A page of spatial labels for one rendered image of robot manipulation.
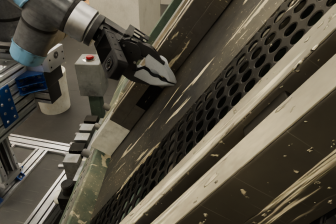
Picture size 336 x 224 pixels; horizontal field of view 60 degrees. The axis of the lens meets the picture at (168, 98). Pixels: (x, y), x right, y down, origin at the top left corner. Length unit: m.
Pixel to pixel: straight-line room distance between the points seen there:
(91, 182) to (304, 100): 0.75
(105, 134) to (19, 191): 1.09
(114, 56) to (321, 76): 0.43
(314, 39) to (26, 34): 0.57
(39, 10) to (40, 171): 1.45
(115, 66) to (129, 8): 2.93
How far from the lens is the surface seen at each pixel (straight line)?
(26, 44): 0.68
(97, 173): 0.89
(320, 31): 0.20
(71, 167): 1.15
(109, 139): 0.89
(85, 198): 0.83
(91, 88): 1.48
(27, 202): 1.83
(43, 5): 0.62
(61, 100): 2.75
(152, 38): 1.37
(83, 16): 0.61
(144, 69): 0.63
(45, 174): 1.94
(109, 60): 0.55
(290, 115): 0.17
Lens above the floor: 1.52
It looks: 32 degrees down
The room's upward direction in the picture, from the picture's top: straight up
